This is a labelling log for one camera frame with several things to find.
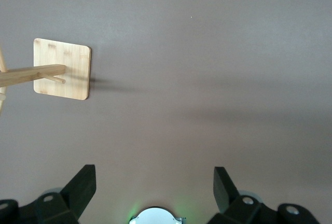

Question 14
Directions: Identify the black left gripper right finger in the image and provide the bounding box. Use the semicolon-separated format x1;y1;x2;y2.
207;166;321;224

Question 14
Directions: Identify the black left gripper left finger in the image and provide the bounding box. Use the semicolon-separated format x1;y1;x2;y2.
0;164;97;224

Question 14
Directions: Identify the brown table cover mat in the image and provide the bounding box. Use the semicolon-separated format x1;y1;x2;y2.
0;0;332;224

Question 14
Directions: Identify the wooden mug tree stand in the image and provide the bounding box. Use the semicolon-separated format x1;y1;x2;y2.
0;37;92;117

